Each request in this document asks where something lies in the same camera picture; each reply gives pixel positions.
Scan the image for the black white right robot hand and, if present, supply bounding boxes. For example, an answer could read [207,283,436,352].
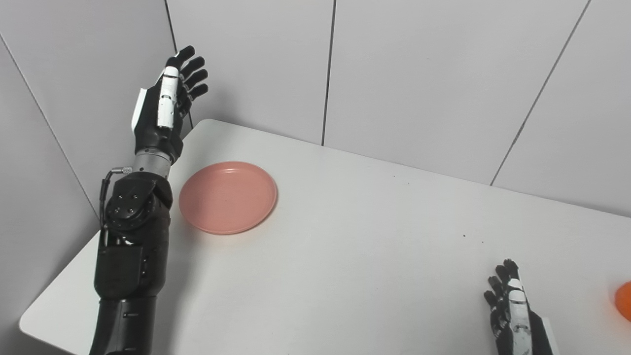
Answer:
[484,259,560,355]

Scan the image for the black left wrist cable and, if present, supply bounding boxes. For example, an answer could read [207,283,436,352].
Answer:
[100,167,133,247]

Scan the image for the pink round plate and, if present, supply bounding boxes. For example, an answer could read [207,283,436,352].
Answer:
[178,161,278,235]

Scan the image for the orange fruit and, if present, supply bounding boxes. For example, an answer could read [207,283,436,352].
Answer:
[615,282,631,322]

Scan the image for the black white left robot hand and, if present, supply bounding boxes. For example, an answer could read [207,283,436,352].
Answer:
[131,46,209,163]

